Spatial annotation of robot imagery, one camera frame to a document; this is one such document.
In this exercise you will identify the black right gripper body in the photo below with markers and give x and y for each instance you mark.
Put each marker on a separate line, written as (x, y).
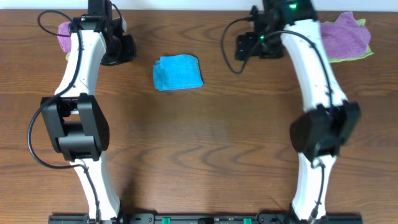
(271, 48)

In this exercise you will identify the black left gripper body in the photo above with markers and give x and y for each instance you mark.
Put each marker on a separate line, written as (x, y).
(125, 48)

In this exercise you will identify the blue microfibre cloth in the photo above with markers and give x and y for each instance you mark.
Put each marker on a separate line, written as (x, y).
(177, 72)

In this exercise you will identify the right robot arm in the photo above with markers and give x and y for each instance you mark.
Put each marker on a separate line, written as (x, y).
(329, 118)

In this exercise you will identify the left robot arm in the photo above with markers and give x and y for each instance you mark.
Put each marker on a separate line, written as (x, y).
(75, 123)

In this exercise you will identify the folded purple cloth left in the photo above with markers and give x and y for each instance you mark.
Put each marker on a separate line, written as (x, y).
(64, 39)

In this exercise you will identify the crumpled purple cloth right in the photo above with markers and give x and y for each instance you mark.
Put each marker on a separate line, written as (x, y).
(344, 38)

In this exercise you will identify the crumpled green cloth right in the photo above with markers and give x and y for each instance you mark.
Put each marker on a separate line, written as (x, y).
(368, 52)

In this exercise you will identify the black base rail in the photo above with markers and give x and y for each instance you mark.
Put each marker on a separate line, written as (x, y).
(148, 218)

